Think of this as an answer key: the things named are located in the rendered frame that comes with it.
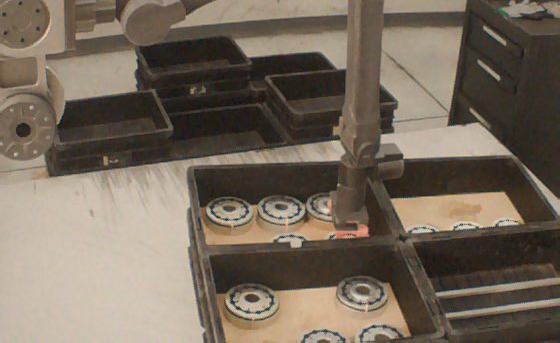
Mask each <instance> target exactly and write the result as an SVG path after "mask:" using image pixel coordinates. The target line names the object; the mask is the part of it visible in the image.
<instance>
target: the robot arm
mask: <svg viewBox="0 0 560 343"><path fill-rule="evenodd" d="M65 1H66V3H65V13H66V18H65V27H66V35H65V39H66V50H75V48H76V35H75V34H76V33H81V32H93V29H94V27H95V25H96V24H103V23H111V22H115V18H116V19H117V20H118V22H119V24H121V26H122V29H123V31H124V35H125V36H126V37H127V38H128V39H129V41H130V42H133V43H134V44H136V45H139V46H144V45H151V44H154V43H157V42H158V41H160V40H161V39H163V38H164V37H165V36H166V34H167V33H168V31H169V29H171V27H172V26H173V25H176V24H178V23H181V22H183V21H186V16H189V15H191V14H192V13H194V12H195V11H196V10H198V9H200V8H201V7H203V6H204V5H206V4H208V3H211V2H213V1H215V0H65ZM384 3H385V0H348V16H347V26H348V38H347V60H346V82H345V88H346V98H345V105H344V106H343V116H341V117H340V132H339V133H340V136H341V145H342V147H343V149H344V150H345V152H346V153H344V154H343V155H341V158H340V168H339V176H338V182H337V186H336V191H330V195H329V198H330V199H331V201H329V202H328V208H329V211H330V213H331V217H332V222H333V229H334V233H335V235H336V238H337V239H338V238H342V237H341V236H345V234H356V237H355V238H358V237H364V236H365V235H366V234H367V232H368V228H367V225H357V223H356V222H353V221H359V224H367V223H368V214H367V211H366V208H365V205H364V194H366V186H367V178H368V175H369V177H370V179H371V181H372V182H378V180H384V179H391V178H397V177H401V176H402V174H403V170H404V164H403V156H404V155H403V153H402V152H401V150H400V149H399V148H398V146H397V145H396V144H395V143H382V144H381V132H382V131H381V129H380V110H379V98H380V94H379V84H380V70H381V57H382V50H381V45H382V33H383V20H384V19H383V10H384ZM346 221H347V222H346Z"/></svg>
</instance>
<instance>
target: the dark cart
mask: <svg viewBox="0 0 560 343"><path fill-rule="evenodd" d="M510 1H512V0H467V2H466V7H465V16H464V21H463V30H462V35H461V40H460V42H461V45H460V49H459V54H458V64H457V69H456V74H455V84H454V89H453V94H452V99H451V104H450V106H451V109H450V114H449V119H448V124H447V127H449V126H456V125H463V124H471V123H478V122H480V123H481V124H482V125H483V126H484V127H485V128H486V129H487V130H488V131H489V132H491V133H492V134H493V135H494V137H495V139H496V140H498V141H499V142H500V143H501V144H502V145H503V146H504V147H505V148H506V149H507V150H508V151H509V152H510V153H512V154H513V155H514V156H516V157H518V158H519V160H520V162H521V163H522V164H523V165H524V166H526V167H527V169H528V170H529V171H530V172H532V173H533V174H534V176H535V177H536V178H537V179H539V180H540V182H541V183H542V184H543V185H544V186H545V187H546V188H547V189H549V190H550V191H551V192H552V193H553V194H554V195H555V196H556V198H560V19H559V18H552V17H549V16H542V19H540V20H539V19H537V18H526V17H519V16H518V17H511V18H509V17H507V16H505V15H504V14H503V13H501V12H500V11H499V10H498V9H500V8H505V7H508V8H509V2H510ZM515 1H517V2H518V4H521V3H522V2H523V0H515ZM551 1H554V2H555V1H557V0H528V2H529V3H528V4H527V5H529V4H530V3H534V2H535V3H536V5H537V6H542V4H543V3H545V2H547V3H550V2H551Z"/></svg>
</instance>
